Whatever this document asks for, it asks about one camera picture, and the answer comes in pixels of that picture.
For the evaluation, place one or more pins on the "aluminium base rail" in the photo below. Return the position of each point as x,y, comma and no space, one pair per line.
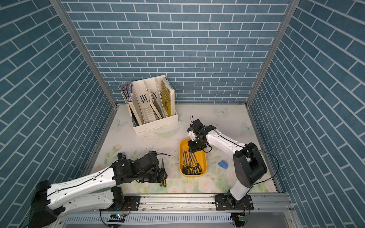
175,203

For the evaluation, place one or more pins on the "white file organizer rack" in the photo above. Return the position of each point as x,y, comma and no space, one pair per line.
146,109

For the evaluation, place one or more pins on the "yellow book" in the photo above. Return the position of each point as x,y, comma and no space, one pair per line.
168,97

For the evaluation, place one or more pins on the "small blue stapler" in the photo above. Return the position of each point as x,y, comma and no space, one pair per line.
223,164

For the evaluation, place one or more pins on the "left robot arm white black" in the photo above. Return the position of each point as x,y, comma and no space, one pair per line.
98,191

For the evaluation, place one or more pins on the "purple patterned booklet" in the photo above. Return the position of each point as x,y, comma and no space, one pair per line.
127,90

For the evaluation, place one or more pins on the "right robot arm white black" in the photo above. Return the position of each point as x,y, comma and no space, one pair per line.
249,164

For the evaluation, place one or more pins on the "yellow plastic tray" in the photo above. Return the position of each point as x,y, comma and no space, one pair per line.
201,157

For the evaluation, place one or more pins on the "file tool yellow black handle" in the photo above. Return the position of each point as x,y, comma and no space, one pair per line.
183,163

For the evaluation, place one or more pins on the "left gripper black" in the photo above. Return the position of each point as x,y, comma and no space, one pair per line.
156,178

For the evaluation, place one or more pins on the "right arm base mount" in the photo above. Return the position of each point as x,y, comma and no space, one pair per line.
225,202

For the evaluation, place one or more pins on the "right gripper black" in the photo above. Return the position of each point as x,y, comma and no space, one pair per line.
192,148

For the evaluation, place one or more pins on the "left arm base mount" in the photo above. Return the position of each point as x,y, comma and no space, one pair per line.
129,203

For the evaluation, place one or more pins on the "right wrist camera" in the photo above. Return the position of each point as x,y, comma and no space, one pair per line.
192,132

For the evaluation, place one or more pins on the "white cable duct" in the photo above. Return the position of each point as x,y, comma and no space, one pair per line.
150,219

